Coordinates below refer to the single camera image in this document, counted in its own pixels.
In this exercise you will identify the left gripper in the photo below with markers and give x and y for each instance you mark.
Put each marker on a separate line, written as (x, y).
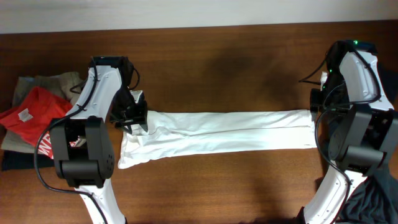
(140, 115)

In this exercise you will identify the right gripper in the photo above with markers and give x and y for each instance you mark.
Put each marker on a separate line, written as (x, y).
(314, 99)

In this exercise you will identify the white printed t-shirt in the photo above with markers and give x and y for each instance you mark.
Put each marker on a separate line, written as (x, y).
(186, 134)

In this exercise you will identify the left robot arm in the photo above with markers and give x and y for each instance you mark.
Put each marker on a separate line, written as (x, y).
(83, 154)

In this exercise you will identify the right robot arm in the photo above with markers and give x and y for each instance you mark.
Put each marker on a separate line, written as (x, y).
(355, 128)

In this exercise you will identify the beige folded garment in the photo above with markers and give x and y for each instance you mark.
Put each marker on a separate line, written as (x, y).
(58, 85)

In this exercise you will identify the red printed t-shirt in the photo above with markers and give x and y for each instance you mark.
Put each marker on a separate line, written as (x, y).
(33, 115)

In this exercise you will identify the dark green t-shirt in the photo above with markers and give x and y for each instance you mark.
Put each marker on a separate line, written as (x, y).
(374, 201)

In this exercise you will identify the black folded garment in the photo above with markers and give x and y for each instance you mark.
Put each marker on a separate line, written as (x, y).
(17, 160)

